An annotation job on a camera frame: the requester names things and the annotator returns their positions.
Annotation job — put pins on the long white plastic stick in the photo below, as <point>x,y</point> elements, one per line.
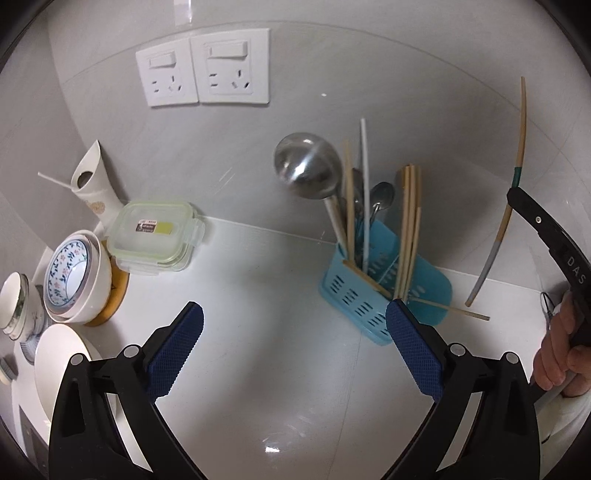
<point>364,184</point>

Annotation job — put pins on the stainless steel spoon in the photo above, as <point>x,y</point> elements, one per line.
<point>383,194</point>

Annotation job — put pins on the white straw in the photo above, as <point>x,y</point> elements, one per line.
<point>55,181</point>

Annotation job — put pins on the blue plastic utensil holder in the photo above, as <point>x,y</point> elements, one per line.
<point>351,295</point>

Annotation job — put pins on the white wall outlet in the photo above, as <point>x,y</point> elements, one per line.
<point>168,74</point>
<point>231,67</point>

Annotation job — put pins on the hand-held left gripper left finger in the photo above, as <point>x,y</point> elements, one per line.
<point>178,350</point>

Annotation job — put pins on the white deep bowl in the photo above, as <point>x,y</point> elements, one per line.
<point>99,277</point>

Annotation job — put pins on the small floral cup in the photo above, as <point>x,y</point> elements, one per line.
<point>18,300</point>

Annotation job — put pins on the clear container green lid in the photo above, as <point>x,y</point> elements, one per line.
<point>147,240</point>

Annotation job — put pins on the green taped chopstick grey end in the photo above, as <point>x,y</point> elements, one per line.
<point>517,177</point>

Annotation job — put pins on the blue floral bowl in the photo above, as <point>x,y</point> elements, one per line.
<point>67,272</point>

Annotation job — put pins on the round wooden coaster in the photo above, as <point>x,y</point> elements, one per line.
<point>115,300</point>

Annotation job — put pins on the stainless steel ladle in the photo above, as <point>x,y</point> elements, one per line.
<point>304,164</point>

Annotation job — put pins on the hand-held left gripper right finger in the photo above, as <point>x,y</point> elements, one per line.
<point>415,350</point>

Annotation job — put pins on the brown chopstick green pattern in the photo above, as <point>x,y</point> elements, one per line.
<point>405,230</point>

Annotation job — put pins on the white ceramic vase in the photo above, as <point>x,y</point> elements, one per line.
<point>94,194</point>

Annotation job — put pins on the wide white bowl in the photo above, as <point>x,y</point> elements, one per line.
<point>60,364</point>

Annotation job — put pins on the person's right hand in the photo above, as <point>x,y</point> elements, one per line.
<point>551,350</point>

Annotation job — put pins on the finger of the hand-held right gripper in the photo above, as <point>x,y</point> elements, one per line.
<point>531,212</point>

